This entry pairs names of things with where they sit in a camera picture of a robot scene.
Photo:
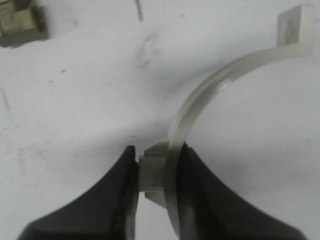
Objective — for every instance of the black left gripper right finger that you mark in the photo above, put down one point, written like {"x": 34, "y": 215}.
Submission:
{"x": 209, "y": 210}

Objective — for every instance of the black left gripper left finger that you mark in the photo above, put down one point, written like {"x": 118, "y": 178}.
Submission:
{"x": 107, "y": 211}

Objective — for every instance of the white half pipe clamp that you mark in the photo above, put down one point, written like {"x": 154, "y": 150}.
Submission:
{"x": 159, "y": 163}

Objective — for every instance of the brass valve red handwheel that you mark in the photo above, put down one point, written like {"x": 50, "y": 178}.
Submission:
{"x": 22, "y": 21}

